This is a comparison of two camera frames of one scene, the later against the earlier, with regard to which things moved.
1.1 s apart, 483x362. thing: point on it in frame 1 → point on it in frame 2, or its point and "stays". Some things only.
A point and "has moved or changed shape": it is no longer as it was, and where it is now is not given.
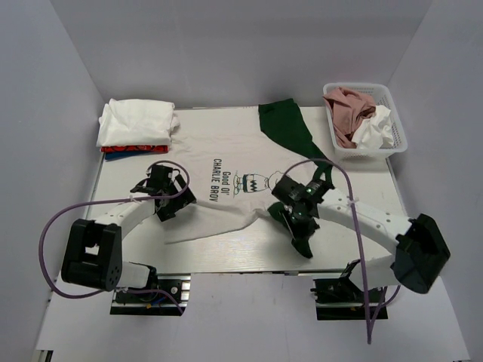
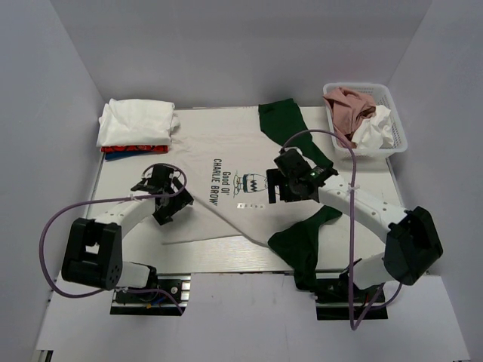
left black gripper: (168, 212) stays
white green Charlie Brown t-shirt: (232, 157) has moved or changed shape
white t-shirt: (376, 133) stays
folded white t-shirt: (133, 122) stays
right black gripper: (301, 234) → (276, 177)
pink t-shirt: (348, 108) stays
